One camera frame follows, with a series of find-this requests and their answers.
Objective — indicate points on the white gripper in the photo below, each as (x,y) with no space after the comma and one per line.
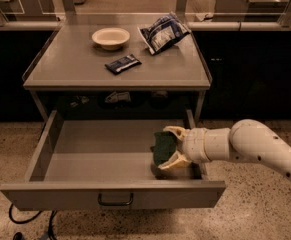
(194,145)

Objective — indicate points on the green yellow sponge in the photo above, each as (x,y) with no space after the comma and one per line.
(164,148)

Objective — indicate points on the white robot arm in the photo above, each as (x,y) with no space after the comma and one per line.
(247,141)

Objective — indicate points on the grey metal drawer cabinet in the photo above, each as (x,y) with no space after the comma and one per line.
(72,62)

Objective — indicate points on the open grey top drawer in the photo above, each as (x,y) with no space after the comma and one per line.
(76,160)

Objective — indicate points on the small blue snack packet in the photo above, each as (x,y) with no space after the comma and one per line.
(122,64)

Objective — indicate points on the blue white chip bag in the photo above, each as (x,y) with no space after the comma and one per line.
(164,33)

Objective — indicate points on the white ceramic bowl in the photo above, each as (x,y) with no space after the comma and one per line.
(111,39)

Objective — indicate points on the grey background counter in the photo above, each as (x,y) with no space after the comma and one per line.
(248,10)

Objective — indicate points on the black metal drawer handle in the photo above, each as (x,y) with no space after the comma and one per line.
(115,200)

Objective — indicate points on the grey horizontal rail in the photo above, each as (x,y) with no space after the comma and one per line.
(194,26)

